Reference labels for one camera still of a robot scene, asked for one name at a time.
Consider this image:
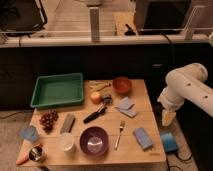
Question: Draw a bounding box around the white vertical post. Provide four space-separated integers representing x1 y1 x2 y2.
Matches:
89 7 100 42

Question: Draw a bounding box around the blue plastic cup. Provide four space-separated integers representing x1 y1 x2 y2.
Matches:
20 125 39 142

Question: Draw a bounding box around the orange bowl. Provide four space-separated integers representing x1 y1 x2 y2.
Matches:
112 77 132 94

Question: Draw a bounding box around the black handled peeler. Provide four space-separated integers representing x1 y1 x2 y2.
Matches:
83 94 112 124

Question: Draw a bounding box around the black monitor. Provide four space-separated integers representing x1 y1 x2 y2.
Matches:
134 0 191 35
0 0 48 35

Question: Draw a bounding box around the black monitor right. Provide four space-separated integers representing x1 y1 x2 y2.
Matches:
134 0 191 35

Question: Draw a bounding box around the metal cup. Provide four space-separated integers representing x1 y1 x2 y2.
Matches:
29 146 46 162

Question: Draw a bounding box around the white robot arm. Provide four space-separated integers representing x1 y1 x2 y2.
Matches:
157 63 213 126

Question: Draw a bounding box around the black monitor left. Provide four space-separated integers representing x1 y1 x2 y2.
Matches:
0 0 48 35

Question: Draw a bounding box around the purple bowl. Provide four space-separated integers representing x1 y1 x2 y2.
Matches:
79 126 109 157

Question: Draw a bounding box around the blue sponge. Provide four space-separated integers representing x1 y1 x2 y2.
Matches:
133 127 153 150

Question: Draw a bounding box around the orange carrot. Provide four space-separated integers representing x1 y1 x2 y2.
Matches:
15 143 44 167

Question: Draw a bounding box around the grey folded cloth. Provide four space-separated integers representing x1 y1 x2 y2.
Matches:
115 97 137 118

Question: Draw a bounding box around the grey sponge block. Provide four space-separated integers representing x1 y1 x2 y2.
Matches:
60 114 75 133

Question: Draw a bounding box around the silver fork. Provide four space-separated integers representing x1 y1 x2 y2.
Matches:
114 120 125 151

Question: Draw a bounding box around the green plastic tray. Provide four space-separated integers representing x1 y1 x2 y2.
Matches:
31 73 84 109

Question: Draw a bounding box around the yellow red apple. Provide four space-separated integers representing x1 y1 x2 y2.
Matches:
90 92 102 104

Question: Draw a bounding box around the bunch of red grapes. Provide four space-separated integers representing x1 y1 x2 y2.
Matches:
39 111 59 134

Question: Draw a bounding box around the white cup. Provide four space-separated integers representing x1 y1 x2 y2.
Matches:
59 132 75 154

